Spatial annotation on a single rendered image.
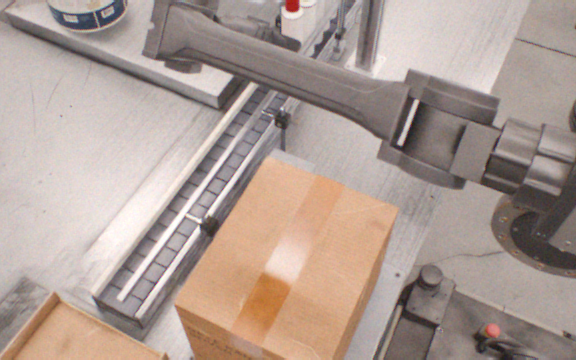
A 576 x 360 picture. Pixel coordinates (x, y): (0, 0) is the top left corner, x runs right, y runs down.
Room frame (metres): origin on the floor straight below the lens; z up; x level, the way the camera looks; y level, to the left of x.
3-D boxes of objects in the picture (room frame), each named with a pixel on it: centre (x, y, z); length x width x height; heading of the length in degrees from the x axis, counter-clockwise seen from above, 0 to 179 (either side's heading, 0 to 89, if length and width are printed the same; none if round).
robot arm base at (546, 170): (0.34, -0.24, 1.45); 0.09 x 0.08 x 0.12; 154
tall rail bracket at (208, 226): (0.57, 0.17, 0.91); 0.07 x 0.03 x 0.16; 62
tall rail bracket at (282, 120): (0.83, 0.03, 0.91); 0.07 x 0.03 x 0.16; 62
